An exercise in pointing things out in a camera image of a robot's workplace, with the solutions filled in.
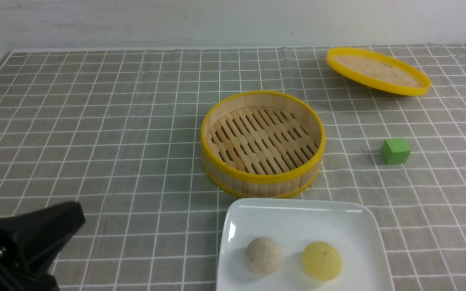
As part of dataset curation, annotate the grey checked tablecloth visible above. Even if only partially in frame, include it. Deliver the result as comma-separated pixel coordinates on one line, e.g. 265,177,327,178
0,44,466,291

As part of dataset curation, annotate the bamboo steamer basket yellow rim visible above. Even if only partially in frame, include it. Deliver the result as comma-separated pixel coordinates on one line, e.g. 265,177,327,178
200,91,326,198

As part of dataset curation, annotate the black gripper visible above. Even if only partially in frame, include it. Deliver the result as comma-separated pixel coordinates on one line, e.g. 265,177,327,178
0,201,86,291

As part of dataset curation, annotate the yellow steamed bun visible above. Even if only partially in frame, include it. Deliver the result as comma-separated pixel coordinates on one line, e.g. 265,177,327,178
301,241,343,281

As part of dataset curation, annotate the bamboo steamer lid yellow rim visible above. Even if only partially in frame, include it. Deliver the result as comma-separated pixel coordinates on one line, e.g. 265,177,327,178
326,47,432,96

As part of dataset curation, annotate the green cube block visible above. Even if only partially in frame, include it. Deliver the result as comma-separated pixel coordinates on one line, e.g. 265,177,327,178
380,138,411,164

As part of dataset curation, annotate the white square plate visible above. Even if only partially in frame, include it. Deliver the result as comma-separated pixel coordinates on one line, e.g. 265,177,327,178
215,198,394,291

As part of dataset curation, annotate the white steamed bun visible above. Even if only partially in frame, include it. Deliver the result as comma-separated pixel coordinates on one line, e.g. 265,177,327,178
244,236,283,276

